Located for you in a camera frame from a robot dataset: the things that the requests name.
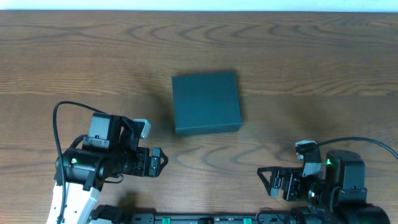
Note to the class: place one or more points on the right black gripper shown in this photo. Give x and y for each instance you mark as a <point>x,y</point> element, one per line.
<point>277,182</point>

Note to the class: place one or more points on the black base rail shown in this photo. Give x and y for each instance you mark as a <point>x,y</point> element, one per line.
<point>112,215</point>

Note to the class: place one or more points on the black gift box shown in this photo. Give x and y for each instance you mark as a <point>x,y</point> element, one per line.
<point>206,103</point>

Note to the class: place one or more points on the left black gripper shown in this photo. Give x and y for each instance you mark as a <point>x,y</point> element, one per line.
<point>154,162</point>

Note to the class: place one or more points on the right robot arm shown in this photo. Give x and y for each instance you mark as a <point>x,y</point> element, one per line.
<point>334,189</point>

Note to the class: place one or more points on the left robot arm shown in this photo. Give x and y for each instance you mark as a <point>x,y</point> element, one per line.
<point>80,176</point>

